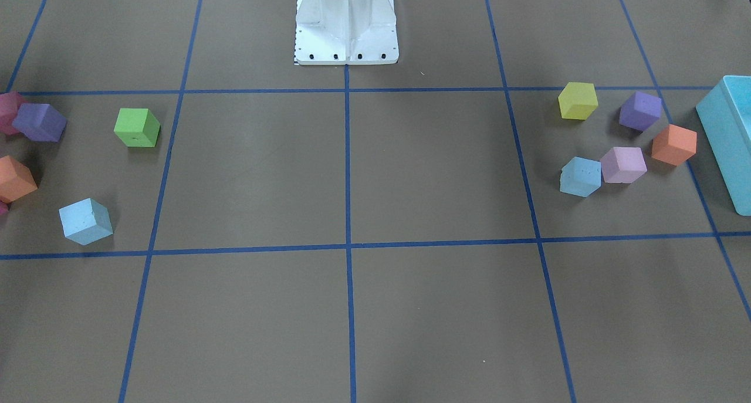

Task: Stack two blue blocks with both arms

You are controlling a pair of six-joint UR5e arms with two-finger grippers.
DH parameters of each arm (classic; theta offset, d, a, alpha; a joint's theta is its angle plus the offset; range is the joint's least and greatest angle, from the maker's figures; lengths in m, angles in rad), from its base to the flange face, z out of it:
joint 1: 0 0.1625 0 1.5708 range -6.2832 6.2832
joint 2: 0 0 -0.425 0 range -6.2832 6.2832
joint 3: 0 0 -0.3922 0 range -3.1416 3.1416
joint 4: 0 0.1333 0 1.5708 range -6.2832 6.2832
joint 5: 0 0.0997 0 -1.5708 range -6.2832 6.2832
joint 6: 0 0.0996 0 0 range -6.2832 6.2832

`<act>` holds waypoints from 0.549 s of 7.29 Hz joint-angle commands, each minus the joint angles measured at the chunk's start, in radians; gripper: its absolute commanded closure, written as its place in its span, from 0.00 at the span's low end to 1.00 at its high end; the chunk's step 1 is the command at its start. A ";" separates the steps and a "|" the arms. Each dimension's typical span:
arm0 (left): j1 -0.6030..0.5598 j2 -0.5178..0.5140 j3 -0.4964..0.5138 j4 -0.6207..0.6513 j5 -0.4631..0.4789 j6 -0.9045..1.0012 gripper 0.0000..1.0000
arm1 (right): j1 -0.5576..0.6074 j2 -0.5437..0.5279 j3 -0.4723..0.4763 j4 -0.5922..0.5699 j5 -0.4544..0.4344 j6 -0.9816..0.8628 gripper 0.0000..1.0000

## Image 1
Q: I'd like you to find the light blue block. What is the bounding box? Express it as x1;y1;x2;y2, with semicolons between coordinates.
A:
560;157;603;198
59;199;114;245

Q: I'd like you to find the yellow foam block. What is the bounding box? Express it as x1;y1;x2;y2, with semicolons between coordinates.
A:
558;82;599;120

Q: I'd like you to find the pink lilac foam block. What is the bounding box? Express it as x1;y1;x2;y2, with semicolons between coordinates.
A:
599;147;648;184

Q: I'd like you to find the green foam block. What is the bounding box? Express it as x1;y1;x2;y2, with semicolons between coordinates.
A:
113;108;161;147

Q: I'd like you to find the light blue plastic bin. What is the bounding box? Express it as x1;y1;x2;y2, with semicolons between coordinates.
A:
695;75;750;216

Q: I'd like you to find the magenta block near purple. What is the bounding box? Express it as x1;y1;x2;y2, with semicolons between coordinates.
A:
1;91;26;136

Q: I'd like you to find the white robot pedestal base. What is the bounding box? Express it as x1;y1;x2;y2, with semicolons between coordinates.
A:
293;0;400;66

